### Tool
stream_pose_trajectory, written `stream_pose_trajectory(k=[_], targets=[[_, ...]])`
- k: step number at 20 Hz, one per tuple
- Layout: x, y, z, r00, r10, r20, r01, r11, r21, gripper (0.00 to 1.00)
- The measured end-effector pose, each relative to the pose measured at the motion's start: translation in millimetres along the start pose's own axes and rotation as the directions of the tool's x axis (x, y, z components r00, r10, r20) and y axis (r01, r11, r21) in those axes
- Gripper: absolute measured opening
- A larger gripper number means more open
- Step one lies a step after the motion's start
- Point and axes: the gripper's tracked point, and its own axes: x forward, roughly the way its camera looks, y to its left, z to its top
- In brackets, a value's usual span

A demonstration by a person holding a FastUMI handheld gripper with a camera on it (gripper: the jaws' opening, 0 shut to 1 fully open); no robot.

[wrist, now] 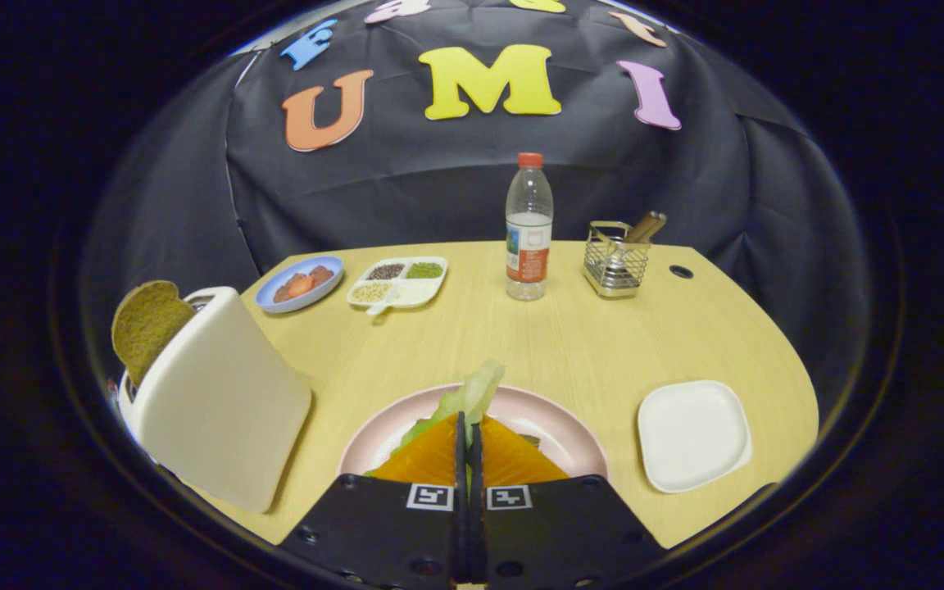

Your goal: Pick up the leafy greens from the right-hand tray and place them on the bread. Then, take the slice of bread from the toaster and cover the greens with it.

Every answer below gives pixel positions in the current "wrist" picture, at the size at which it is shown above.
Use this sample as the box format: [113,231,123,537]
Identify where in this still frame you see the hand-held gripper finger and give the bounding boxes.
[278,411,470,589]
[470,416,671,588]

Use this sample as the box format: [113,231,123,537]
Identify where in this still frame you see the green lettuce leaf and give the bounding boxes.
[394,358,506,456]

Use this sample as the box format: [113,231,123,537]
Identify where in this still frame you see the brown bread slice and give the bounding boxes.
[111,280,196,388]

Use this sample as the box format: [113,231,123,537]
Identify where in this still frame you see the pink round plate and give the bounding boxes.
[338,383,610,478]

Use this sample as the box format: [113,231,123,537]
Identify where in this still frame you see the white divided bean tray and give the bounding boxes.
[347,256,448,316]

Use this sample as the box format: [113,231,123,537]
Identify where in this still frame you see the white square plate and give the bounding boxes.
[637,379,753,494]

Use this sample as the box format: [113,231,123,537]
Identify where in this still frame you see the clear plastic water bottle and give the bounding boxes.
[506,152,555,302]

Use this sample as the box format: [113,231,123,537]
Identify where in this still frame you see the brown meat pieces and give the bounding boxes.
[273,265,335,303]

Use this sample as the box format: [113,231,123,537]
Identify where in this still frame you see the white toaster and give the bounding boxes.
[117,286,313,514]

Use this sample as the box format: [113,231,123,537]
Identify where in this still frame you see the blue round plate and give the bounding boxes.
[255,256,345,314]

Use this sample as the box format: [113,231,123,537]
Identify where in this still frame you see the black backdrop cloth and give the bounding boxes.
[79,0,874,427]

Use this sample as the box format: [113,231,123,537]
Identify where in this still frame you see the metal wire utensil basket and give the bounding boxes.
[583,220,651,298]

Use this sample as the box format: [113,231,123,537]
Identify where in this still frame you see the wooden-handled utensil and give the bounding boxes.
[624,211,668,245]

